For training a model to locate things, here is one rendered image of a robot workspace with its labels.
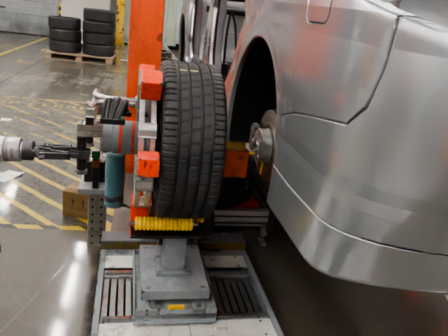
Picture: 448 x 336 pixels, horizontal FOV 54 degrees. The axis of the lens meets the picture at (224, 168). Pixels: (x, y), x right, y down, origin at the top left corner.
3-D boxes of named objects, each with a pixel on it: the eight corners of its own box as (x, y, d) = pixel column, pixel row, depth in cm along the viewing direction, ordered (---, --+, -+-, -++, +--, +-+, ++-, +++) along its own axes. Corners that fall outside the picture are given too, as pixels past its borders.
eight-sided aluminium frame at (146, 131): (150, 226, 172) (160, 86, 154) (133, 225, 171) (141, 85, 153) (146, 175, 222) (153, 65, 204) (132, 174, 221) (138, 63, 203)
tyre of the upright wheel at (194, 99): (233, 186, 151) (223, 31, 177) (163, 183, 146) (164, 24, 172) (199, 235, 210) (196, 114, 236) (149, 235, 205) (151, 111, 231)
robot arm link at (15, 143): (3, 165, 159) (21, 165, 160) (2, 141, 156) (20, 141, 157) (9, 157, 167) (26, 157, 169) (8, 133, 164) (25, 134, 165)
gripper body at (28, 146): (25, 155, 168) (51, 157, 170) (20, 163, 160) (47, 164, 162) (25, 137, 165) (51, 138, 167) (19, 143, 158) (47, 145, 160)
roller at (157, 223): (198, 233, 191) (199, 221, 190) (128, 232, 185) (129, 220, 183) (196, 227, 197) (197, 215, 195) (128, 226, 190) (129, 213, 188)
